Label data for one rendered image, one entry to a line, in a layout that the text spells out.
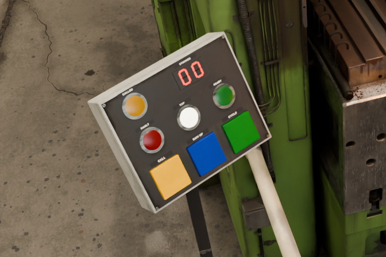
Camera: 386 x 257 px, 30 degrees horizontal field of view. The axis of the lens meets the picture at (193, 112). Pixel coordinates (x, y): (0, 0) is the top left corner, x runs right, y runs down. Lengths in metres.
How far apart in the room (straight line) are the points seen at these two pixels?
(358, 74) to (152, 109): 0.58
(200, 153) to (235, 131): 0.10
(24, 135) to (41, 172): 0.27
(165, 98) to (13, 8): 2.73
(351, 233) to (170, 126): 0.86
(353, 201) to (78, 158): 1.42
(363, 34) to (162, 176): 0.69
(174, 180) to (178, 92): 0.20
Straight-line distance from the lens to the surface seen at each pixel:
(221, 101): 1.64
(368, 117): 1.91
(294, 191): 2.34
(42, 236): 2.93
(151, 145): 1.57
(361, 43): 1.92
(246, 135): 1.67
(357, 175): 2.06
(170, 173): 1.59
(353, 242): 2.32
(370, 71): 1.89
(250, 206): 2.29
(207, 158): 1.63
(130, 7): 3.97
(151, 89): 1.57
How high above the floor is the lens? 2.18
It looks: 43 degrees down
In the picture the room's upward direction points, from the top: 11 degrees counter-clockwise
